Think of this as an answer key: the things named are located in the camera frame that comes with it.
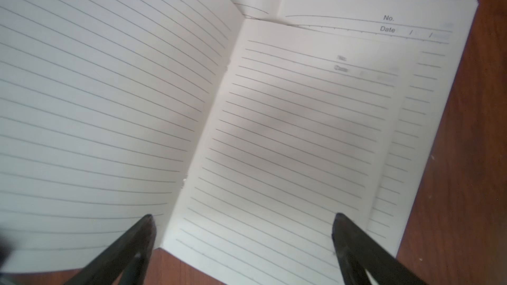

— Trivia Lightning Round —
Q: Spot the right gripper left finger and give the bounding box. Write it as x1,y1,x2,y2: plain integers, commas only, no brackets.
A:
66,215,157,284

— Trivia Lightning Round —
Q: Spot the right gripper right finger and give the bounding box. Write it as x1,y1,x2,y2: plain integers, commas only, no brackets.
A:
331,213,425,284

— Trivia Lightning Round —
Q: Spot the open white lined notebook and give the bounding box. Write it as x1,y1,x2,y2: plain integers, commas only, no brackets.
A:
1,0,478,284

